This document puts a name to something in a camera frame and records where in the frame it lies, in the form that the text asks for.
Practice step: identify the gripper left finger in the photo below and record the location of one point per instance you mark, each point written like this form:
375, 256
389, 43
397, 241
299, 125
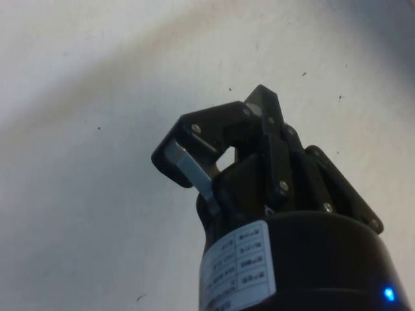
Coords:
207, 121

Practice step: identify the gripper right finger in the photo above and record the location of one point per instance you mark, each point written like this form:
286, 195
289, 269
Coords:
319, 181

